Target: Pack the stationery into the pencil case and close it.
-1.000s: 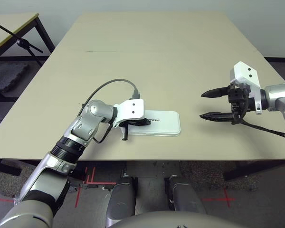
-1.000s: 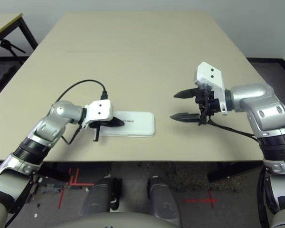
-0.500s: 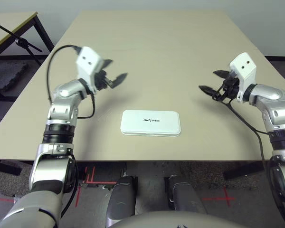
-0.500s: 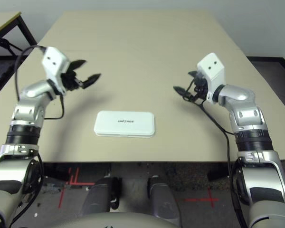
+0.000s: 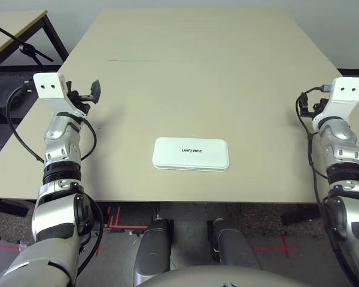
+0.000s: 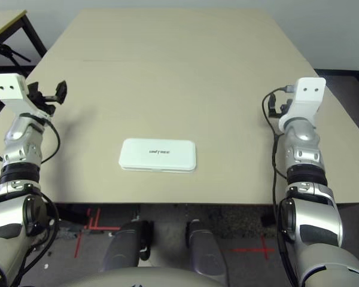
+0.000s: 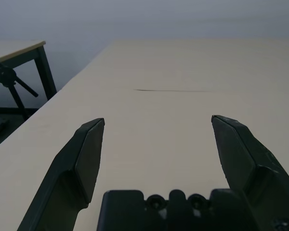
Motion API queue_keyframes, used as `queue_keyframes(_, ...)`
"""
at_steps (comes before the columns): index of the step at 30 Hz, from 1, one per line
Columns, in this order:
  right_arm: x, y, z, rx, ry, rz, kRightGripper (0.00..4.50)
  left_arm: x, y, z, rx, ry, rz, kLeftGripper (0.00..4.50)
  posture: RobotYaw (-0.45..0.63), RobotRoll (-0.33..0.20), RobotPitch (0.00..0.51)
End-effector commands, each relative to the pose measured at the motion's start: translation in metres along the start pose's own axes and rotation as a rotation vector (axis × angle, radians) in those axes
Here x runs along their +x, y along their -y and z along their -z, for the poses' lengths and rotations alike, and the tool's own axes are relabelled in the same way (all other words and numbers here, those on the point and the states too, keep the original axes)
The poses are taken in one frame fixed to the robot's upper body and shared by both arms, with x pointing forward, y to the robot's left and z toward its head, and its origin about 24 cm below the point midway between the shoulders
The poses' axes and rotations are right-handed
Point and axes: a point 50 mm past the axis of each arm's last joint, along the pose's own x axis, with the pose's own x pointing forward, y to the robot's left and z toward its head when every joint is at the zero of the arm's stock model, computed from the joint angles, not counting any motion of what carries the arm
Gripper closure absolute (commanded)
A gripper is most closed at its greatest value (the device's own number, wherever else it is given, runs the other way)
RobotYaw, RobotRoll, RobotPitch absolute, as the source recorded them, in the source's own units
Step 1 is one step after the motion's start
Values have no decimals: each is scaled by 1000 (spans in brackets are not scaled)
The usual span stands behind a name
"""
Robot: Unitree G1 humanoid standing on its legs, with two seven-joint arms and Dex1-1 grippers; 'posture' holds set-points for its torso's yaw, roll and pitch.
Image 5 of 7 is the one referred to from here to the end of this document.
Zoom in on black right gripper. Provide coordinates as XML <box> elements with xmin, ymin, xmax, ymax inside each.
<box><xmin>299</xmin><ymin>93</ymin><xmax>328</xmax><ymax>119</ymax></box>

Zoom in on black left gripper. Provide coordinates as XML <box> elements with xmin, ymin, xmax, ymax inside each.
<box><xmin>65</xmin><ymin>79</ymin><xmax>102</xmax><ymax>115</ymax></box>

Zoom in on white plastic pencil case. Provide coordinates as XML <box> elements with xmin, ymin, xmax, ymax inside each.
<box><xmin>151</xmin><ymin>136</ymin><xmax>230</xmax><ymax>173</ymax></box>

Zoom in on black tripod stand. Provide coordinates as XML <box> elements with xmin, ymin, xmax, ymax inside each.
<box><xmin>0</xmin><ymin>20</ymin><xmax>54</xmax><ymax>72</ymax></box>

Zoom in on beige side table black legs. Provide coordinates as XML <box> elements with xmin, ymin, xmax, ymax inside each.
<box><xmin>0</xmin><ymin>10</ymin><xmax>69</xmax><ymax>120</ymax></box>

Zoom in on red tape corner lines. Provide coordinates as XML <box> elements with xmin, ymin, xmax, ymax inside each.
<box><xmin>95</xmin><ymin>206</ymin><xmax>148</xmax><ymax>258</ymax></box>

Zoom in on red tape cross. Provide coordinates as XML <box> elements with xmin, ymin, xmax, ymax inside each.
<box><xmin>254</xmin><ymin>233</ymin><xmax>297</xmax><ymax>258</ymax></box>

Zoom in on grey robot right leg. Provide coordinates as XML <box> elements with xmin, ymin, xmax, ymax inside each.
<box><xmin>208</xmin><ymin>217</ymin><xmax>261</xmax><ymax>270</ymax></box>

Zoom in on grey robot leg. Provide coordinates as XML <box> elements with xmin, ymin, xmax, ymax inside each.
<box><xmin>208</xmin><ymin>217</ymin><xmax>261</xmax><ymax>270</ymax></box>
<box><xmin>136</xmin><ymin>218</ymin><xmax>173</xmax><ymax>274</ymax></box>

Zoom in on grey robot left leg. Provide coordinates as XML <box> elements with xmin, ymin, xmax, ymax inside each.
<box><xmin>136</xmin><ymin>218</ymin><xmax>173</xmax><ymax>274</ymax></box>

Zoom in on grey robot torso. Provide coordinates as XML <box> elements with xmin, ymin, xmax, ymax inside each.
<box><xmin>134</xmin><ymin>264</ymin><xmax>291</xmax><ymax>287</ymax></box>

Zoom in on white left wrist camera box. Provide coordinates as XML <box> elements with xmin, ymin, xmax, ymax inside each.
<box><xmin>32</xmin><ymin>72</ymin><xmax>89</xmax><ymax>117</ymax></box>

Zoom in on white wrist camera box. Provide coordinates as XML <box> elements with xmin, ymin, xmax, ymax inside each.
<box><xmin>312</xmin><ymin>77</ymin><xmax>359</xmax><ymax>131</ymax></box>
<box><xmin>32</xmin><ymin>72</ymin><xmax>89</xmax><ymax>117</ymax></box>

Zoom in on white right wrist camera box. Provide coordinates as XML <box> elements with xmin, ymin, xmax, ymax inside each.
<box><xmin>312</xmin><ymin>77</ymin><xmax>359</xmax><ymax>131</ymax></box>

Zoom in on thin black left gripper cable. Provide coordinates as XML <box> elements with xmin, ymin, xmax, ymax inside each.
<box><xmin>77</xmin><ymin>118</ymin><xmax>98</xmax><ymax>162</ymax></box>

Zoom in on thick black left camera cable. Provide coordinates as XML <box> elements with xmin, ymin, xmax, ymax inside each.
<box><xmin>5</xmin><ymin>80</ymin><xmax>104</xmax><ymax>270</ymax></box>

